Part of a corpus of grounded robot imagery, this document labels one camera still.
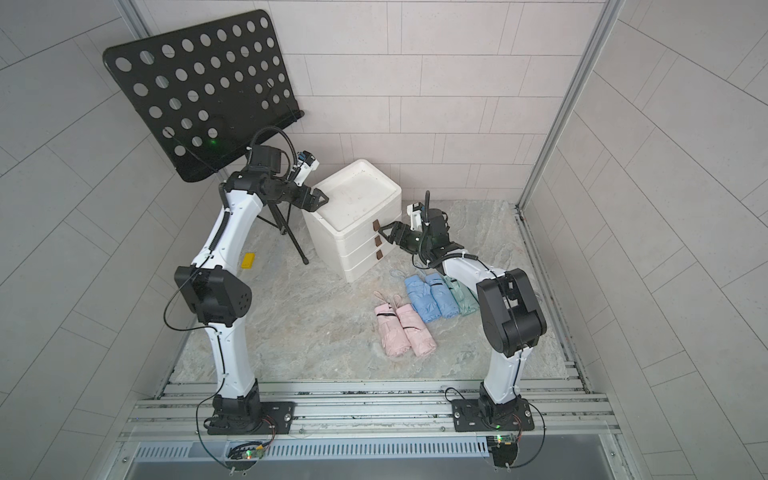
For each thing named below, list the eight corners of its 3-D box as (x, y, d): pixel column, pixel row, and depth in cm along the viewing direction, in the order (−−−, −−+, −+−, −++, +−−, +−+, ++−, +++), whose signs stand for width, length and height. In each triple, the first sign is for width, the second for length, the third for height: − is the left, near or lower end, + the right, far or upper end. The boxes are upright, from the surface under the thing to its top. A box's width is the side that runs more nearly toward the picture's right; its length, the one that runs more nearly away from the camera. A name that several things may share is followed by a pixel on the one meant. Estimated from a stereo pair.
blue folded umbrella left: (419, 325, 87) (420, 321, 85) (404, 283, 96) (404, 278, 94) (441, 318, 89) (442, 314, 86) (424, 277, 98) (425, 272, 95)
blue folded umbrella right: (442, 319, 89) (443, 315, 86) (426, 280, 97) (427, 275, 95) (458, 315, 90) (460, 310, 87) (441, 276, 98) (443, 271, 96)
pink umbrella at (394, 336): (388, 360, 82) (388, 355, 79) (367, 301, 93) (366, 295, 90) (412, 350, 84) (412, 345, 81) (388, 294, 95) (388, 288, 92)
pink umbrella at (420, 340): (418, 359, 81) (419, 356, 79) (385, 305, 92) (385, 301, 89) (436, 348, 83) (437, 344, 81) (402, 296, 94) (402, 291, 91)
